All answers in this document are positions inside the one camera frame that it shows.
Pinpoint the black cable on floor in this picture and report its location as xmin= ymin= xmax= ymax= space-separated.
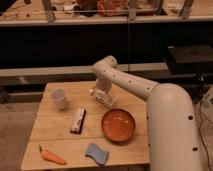
xmin=197 ymin=103 xmax=213 ymax=158

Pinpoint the orange ceramic bowl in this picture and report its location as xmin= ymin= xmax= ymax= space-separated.
xmin=101 ymin=109 xmax=136 ymax=143

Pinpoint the black box on right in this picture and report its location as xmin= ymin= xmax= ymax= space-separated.
xmin=165 ymin=45 xmax=213 ymax=74

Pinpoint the orange toy carrot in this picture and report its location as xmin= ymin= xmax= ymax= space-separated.
xmin=39 ymin=147 xmax=67 ymax=165

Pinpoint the translucent plastic cup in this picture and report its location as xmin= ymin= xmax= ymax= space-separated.
xmin=50 ymin=88 xmax=68 ymax=110

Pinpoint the long wooden shelf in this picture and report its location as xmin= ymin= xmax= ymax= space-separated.
xmin=0 ymin=0 xmax=213 ymax=27

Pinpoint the brown white chocolate bar box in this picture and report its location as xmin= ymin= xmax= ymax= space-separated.
xmin=70 ymin=108 xmax=86 ymax=134

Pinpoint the white plastic bottle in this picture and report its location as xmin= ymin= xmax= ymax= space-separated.
xmin=89 ymin=89 xmax=115 ymax=108

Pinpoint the orange object on shelf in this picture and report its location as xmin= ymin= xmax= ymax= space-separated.
xmin=97 ymin=0 xmax=128 ymax=16

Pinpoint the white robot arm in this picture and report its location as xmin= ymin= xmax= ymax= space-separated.
xmin=91 ymin=56 xmax=204 ymax=171

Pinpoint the blue sponge cloth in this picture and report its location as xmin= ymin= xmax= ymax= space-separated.
xmin=85 ymin=143 xmax=109 ymax=165

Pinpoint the wooden table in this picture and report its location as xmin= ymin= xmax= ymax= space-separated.
xmin=21 ymin=81 xmax=149 ymax=171

